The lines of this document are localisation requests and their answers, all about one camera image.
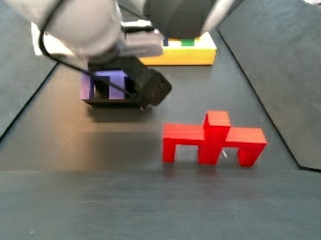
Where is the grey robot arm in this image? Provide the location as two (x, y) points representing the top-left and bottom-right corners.
(4, 0), (234, 107)

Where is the blue bar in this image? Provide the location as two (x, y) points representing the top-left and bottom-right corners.
(163, 38), (170, 47)

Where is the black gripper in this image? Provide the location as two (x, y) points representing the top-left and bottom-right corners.
(89, 56), (171, 107)

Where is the red interlocking block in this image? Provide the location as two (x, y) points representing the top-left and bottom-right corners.
(163, 111), (268, 167)

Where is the black cable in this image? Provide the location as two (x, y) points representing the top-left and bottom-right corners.
(38, 0), (142, 98)

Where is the purple interlocking block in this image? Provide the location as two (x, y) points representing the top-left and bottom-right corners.
(80, 70), (129, 100)

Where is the green bar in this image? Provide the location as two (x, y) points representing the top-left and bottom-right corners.
(181, 38), (194, 47)

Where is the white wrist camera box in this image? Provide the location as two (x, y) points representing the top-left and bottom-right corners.
(121, 20), (165, 57)

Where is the black fixture bracket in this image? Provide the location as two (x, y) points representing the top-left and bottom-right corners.
(83, 77), (146, 109)

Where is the yellow slotted board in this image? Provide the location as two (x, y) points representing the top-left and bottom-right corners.
(141, 32), (217, 66)

